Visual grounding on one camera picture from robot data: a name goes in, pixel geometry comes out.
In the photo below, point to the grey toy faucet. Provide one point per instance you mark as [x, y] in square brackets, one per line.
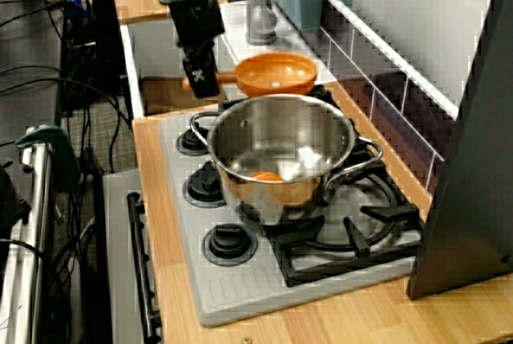
[260, 19]

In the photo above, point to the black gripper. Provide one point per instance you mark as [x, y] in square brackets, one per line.
[196, 19]

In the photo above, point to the orange plastic frying pan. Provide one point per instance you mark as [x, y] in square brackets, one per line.
[276, 75]

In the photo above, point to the black burner grate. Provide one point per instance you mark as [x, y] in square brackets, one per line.
[340, 267]

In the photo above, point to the aluminium frame rail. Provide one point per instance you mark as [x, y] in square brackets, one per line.
[36, 219]

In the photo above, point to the dark tile backsplash panel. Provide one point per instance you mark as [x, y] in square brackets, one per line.
[401, 111]

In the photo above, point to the white toy oven front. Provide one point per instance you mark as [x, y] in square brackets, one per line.
[120, 260]

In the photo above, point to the grey stove top panel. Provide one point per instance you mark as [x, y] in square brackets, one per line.
[240, 292]

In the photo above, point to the green clamp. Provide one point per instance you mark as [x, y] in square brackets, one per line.
[60, 147]

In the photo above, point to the stainless steel pot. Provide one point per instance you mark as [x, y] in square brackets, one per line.
[280, 135]

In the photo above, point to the small brass screw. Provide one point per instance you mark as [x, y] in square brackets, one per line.
[246, 339]

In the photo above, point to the wooden stove countertop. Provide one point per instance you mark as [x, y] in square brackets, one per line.
[160, 219]

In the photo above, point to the black computer tower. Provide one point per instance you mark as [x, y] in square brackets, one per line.
[106, 39]

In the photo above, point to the white toy sink basin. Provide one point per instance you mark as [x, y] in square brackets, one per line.
[168, 51]

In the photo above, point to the black stove knob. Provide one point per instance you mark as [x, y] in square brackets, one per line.
[204, 187]
[192, 142]
[229, 244]

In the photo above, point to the black slanted panel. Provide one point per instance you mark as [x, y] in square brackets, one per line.
[469, 199]

